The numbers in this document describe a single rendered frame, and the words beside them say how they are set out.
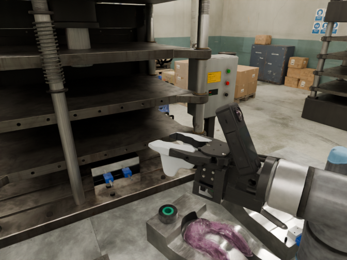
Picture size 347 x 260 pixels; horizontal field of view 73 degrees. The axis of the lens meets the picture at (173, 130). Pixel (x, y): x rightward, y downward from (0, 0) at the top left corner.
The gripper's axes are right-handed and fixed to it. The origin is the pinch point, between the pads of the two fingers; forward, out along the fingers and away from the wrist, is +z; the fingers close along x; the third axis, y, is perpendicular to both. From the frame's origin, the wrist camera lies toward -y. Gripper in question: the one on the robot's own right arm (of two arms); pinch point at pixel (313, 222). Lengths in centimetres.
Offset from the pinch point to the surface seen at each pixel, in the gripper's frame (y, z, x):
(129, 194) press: -69, 12, -56
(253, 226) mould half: -14.6, 6.1, -17.7
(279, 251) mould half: -1.2, 7.4, -17.7
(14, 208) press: -88, 12, -112
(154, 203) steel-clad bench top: -54, 11, -48
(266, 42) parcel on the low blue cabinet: -493, -28, 543
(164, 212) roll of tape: -32, -4, -53
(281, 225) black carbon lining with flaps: -7.1, 2.5, -10.3
